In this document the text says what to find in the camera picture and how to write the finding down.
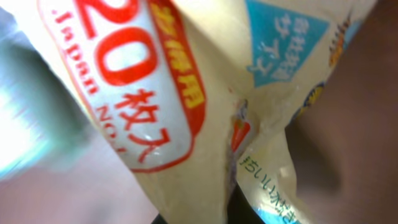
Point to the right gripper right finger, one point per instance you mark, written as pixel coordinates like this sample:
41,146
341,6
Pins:
239,210

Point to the snack bag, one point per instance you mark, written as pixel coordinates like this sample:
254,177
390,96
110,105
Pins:
191,93

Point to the light blue wipes pack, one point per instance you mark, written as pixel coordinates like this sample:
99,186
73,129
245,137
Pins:
41,124

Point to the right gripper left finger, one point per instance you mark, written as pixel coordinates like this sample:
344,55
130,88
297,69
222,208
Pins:
159,220

